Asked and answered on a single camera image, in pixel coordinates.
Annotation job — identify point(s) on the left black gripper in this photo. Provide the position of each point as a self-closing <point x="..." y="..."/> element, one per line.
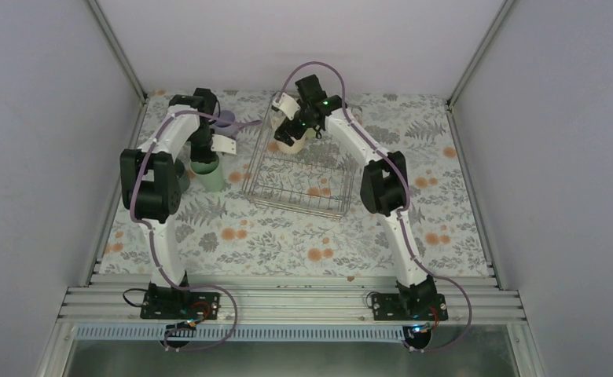
<point x="196" y="155"/>

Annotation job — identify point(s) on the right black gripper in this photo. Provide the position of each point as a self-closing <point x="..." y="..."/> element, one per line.
<point x="287" y="137"/>

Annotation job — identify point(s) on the mint green tumbler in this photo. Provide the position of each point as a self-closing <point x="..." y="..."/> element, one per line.
<point x="209" y="174"/>

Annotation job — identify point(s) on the cream mug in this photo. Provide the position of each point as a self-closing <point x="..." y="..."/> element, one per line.
<point x="283" y="142"/>

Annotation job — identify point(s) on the lilac cup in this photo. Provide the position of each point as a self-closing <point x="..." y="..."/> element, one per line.
<point x="226" y="124"/>

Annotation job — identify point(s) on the light green cup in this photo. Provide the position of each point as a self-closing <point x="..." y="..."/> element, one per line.
<point x="313" y="133"/>

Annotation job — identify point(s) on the dark grey mug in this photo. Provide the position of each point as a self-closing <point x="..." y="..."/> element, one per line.
<point x="182" y="176"/>

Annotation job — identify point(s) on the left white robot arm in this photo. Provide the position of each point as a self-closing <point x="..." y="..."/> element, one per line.
<point x="151" y="188"/>

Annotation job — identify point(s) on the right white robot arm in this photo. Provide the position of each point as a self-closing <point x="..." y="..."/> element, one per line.
<point x="384" y="190"/>

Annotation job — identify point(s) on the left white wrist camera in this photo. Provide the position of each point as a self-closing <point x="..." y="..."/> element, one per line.
<point x="223" y="144"/>

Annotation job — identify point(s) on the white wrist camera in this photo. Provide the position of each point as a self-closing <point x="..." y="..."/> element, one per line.
<point x="286" y="105"/>
<point x="223" y="144"/>

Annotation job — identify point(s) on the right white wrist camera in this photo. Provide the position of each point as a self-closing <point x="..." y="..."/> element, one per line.
<point x="286" y="105"/>

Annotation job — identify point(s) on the wire dish rack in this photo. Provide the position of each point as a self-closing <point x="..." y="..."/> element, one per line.
<point x="319" y="180"/>

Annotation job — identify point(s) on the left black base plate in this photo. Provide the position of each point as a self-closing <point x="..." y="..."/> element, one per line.
<point x="180" y="305"/>

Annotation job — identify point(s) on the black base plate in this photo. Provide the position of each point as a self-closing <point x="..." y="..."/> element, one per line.
<point x="391" y="306"/>
<point x="180" y="305"/>

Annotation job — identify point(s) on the aluminium rail frame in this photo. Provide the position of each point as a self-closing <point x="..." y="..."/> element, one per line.
<point x="316" y="308"/>

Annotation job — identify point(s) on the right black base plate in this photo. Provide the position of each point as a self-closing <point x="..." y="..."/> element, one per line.
<point x="391" y="306"/>

